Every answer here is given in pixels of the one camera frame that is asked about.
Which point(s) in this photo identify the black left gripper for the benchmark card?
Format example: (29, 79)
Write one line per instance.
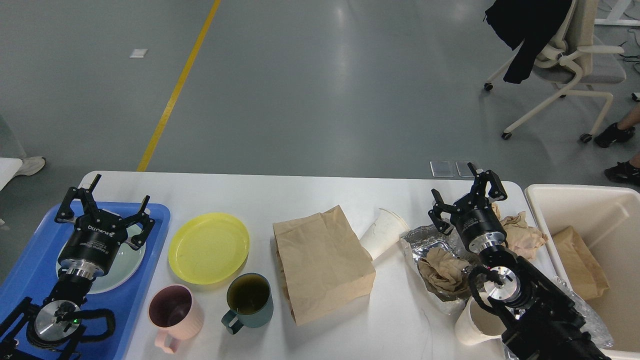
(98, 234)

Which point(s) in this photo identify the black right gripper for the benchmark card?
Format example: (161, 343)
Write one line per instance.
(475, 221)

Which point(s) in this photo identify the yellow plastic plate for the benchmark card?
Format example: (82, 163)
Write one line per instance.
(209, 248)

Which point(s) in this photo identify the pink ribbed mug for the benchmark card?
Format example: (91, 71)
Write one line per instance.
(177, 315)

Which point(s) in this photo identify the dark teal mug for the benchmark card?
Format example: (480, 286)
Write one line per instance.
(250, 303)

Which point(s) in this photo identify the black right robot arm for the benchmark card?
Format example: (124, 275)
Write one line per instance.
(541, 321)

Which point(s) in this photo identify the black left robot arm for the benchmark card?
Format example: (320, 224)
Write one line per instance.
(59, 324)

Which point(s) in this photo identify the floor outlet plates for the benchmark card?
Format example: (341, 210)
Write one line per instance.
(451, 169)

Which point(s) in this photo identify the pale green plate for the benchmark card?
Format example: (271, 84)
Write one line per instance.
(125, 264)

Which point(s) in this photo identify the crumpled aluminium foil tray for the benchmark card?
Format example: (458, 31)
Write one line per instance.
(418, 241)

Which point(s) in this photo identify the crumpled brown napkin in foil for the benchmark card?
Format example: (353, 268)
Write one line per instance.
(445, 275)

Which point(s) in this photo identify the crumpled beige napkin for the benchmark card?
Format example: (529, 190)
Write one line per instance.
(521, 238)

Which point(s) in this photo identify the white paper cup lying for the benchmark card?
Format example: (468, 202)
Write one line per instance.
(383, 233)

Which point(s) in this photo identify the white shoe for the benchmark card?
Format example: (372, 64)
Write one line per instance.
(30, 166)

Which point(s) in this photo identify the blue plastic tray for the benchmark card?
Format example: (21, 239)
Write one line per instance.
(34, 276)

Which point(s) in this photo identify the white paper cup upright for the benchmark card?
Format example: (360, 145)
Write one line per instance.
(475, 325)

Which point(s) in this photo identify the brown paper bag in bin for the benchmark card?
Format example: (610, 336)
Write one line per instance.
(584, 272)

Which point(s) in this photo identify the cream plastic bin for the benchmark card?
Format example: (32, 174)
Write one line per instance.
(608, 220)

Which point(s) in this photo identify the black shoe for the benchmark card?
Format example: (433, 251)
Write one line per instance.
(613, 135)
(623, 172)

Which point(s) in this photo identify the clear plastic wrap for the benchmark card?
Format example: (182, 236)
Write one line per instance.
(594, 324)

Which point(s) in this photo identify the black jacket on chair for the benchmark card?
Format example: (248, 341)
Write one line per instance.
(526, 26)

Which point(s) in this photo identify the white desk frame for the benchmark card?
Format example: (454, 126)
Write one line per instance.
(617, 16)

